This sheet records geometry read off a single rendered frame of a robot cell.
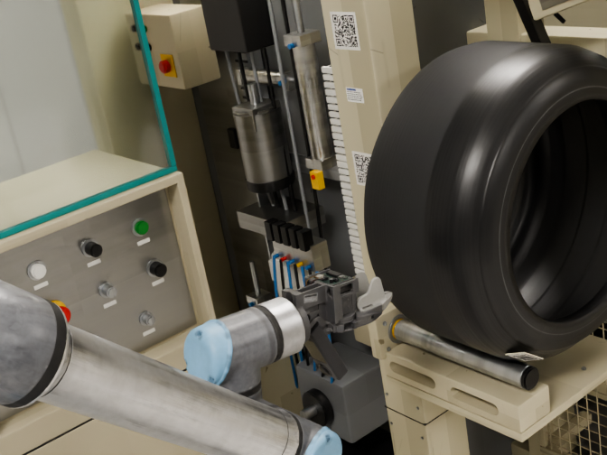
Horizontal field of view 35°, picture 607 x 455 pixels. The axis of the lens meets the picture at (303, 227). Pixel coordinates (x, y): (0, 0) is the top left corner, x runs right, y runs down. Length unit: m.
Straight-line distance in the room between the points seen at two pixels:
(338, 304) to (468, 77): 0.47
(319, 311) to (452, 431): 0.87
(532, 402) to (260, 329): 0.63
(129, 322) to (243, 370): 0.74
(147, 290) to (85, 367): 1.08
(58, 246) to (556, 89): 1.00
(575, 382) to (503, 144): 0.59
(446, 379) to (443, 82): 0.58
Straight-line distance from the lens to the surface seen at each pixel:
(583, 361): 2.05
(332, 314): 1.50
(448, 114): 1.64
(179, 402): 1.14
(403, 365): 2.00
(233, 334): 1.39
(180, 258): 2.14
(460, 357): 1.89
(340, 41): 1.94
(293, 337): 1.44
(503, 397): 1.84
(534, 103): 1.63
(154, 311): 2.14
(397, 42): 1.94
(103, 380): 1.06
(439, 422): 2.26
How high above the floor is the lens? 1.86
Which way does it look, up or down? 21 degrees down
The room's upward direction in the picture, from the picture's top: 10 degrees counter-clockwise
